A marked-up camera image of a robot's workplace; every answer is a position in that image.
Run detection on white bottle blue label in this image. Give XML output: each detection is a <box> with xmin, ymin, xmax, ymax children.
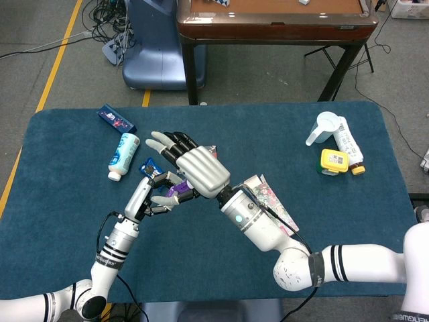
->
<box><xmin>107</xmin><ymin>132</ymin><xmax>141</xmax><ymax>182</ymax></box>

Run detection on grey robot pedestal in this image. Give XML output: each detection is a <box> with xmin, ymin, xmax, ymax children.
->
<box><xmin>139</xmin><ymin>298</ymin><xmax>282</xmax><ymax>322</ymax></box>

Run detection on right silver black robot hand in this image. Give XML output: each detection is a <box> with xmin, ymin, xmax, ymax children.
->
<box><xmin>145</xmin><ymin>130</ymin><xmax>231</xmax><ymax>199</ymax></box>

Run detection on grey power strip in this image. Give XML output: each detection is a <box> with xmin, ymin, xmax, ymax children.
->
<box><xmin>101</xmin><ymin>33</ymin><xmax>133</xmax><ymax>66</ymax></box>

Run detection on purple toothpaste tube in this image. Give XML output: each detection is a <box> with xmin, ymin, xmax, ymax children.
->
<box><xmin>166</xmin><ymin>179</ymin><xmax>195</xmax><ymax>199</ymax></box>

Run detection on white storage crate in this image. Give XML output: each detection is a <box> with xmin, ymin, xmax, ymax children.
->
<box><xmin>388</xmin><ymin>0</ymin><xmax>429</xmax><ymax>20</ymax></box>

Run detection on brown mahjong table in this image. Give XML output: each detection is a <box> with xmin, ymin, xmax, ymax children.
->
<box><xmin>176</xmin><ymin>0</ymin><xmax>379</xmax><ymax>107</ymax></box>

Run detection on tangled floor cables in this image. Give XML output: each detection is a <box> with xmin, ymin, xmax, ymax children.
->
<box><xmin>82</xmin><ymin>0</ymin><xmax>138</xmax><ymax>44</ymax></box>

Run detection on black folding stand legs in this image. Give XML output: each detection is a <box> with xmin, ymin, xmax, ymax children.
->
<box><xmin>304</xmin><ymin>43</ymin><xmax>375</xmax><ymax>74</ymax></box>

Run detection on blue cookie packet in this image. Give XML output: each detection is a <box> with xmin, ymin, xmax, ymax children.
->
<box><xmin>139</xmin><ymin>157</ymin><xmax>164</xmax><ymax>178</ymax></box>

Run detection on floral pink toothpaste carton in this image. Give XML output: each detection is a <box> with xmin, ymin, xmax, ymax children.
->
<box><xmin>243</xmin><ymin>174</ymin><xmax>300</xmax><ymax>237</ymax></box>

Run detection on dark blue small carton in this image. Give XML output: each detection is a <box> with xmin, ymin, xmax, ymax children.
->
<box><xmin>97</xmin><ymin>104</ymin><xmax>137</xmax><ymax>134</ymax></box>

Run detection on white plastic cup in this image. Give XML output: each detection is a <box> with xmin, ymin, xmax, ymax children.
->
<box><xmin>305</xmin><ymin>111</ymin><xmax>341</xmax><ymax>147</ymax></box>

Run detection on green tub yellow lid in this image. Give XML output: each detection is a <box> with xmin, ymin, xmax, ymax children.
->
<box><xmin>316</xmin><ymin>148</ymin><xmax>350</xmax><ymax>176</ymax></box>

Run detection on white bottle yellow cap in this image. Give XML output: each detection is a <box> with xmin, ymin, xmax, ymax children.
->
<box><xmin>333</xmin><ymin>115</ymin><xmax>366</xmax><ymax>176</ymax></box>

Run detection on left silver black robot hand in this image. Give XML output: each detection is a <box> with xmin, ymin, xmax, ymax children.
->
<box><xmin>123</xmin><ymin>170</ymin><xmax>202</xmax><ymax>224</ymax></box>

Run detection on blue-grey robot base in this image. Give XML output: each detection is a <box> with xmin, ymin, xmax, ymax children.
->
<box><xmin>122</xmin><ymin>0</ymin><xmax>207</xmax><ymax>91</ymax></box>

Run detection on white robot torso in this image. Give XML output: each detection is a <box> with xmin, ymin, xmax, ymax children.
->
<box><xmin>390</xmin><ymin>221</ymin><xmax>429</xmax><ymax>322</ymax></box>

